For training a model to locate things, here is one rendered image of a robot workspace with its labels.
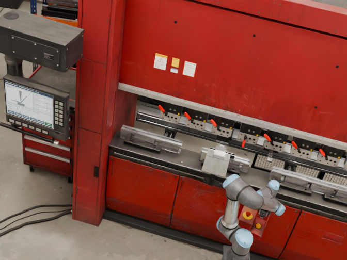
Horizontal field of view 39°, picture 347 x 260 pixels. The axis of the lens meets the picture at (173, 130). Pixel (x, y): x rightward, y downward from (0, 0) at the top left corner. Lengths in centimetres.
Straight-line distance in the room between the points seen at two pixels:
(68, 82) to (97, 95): 90
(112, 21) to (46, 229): 202
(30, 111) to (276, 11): 169
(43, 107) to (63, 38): 49
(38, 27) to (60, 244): 195
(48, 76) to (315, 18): 237
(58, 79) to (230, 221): 205
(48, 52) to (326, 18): 167
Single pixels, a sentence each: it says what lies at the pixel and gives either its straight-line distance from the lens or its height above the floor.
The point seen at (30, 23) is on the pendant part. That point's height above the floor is 195.
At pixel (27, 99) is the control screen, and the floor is 149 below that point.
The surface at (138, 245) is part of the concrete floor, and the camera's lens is 430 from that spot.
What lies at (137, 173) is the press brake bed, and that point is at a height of 67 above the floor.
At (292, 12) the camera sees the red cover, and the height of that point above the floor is 223.
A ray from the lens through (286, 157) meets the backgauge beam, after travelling 404.
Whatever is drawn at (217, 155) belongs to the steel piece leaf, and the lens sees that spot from 373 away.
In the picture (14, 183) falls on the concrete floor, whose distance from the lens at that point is 479.
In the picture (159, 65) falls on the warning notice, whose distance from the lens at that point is 344.
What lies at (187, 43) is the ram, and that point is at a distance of 331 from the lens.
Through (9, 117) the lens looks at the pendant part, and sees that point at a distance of 343.
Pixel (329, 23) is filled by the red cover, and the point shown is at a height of 222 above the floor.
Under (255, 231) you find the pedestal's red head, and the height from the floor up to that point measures 70.
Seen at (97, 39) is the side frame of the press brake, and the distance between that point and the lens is 326.
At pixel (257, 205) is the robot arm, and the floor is 134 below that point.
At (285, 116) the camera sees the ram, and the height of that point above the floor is 149.
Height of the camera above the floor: 336
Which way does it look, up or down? 37 degrees down
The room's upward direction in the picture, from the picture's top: 11 degrees clockwise
